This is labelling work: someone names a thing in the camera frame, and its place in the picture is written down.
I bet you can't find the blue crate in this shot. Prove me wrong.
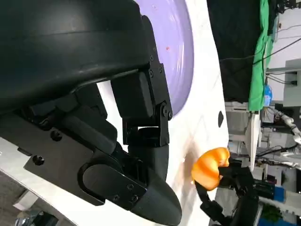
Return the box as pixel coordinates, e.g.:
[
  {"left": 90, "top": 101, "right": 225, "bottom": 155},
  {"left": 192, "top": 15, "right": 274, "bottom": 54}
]
[{"left": 274, "top": 185, "right": 301, "bottom": 203}]

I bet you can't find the white board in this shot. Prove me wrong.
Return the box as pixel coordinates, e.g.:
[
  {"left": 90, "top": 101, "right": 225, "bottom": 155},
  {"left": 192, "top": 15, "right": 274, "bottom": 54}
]
[{"left": 244, "top": 112, "right": 262, "bottom": 171}]

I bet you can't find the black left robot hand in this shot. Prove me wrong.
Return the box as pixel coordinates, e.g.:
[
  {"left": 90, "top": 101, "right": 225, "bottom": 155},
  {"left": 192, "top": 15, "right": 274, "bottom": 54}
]
[{"left": 0, "top": 0, "right": 183, "bottom": 225}]

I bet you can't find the lilac plate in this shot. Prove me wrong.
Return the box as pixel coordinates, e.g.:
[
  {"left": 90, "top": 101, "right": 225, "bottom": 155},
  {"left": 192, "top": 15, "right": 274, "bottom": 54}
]
[{"left": 134, "top": 0, "right": 195, "bottom": 116}]

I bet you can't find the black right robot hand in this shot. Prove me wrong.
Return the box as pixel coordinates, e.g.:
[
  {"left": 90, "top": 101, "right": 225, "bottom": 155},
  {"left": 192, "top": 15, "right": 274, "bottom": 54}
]
[{"left": 194, "top": 157, "right": 260, "bottom": 226}]

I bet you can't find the orange and white bread roll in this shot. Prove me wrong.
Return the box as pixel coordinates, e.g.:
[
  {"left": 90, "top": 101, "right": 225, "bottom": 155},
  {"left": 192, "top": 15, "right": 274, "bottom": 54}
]
[{"left": 191, "top": 147, "right": 231, "bottom": 192}]

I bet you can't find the black backdrop cloth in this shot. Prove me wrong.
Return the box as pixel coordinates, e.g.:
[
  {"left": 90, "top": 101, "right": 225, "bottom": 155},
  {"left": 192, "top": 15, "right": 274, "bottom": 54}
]
[{"left": 206, "top": 0, "right": 278, "bottom": 103}]

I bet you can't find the blue labelled bottle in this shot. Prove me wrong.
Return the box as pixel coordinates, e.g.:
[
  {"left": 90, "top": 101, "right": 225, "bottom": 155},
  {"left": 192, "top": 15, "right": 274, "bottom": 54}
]
[{"left": 264, "top": 84, "right": 274, "bottom": 107}]

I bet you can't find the black cable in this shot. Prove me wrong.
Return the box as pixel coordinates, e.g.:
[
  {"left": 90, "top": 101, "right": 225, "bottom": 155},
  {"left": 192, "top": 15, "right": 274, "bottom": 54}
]
[{"left": 219, "top": 37, "right": 301, "bottom": 63}]

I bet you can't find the grey cabinet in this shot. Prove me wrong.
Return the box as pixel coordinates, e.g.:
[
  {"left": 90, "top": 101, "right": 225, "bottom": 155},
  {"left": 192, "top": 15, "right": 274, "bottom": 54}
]
[{"left": 283, "top": 58, "right": 301, "bottom": 107}]

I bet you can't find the green cloth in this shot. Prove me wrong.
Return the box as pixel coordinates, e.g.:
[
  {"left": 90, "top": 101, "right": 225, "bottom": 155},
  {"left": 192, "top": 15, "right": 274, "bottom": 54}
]
[{"left": 248, "top": 0, "right": 280, "bottom": 112}]

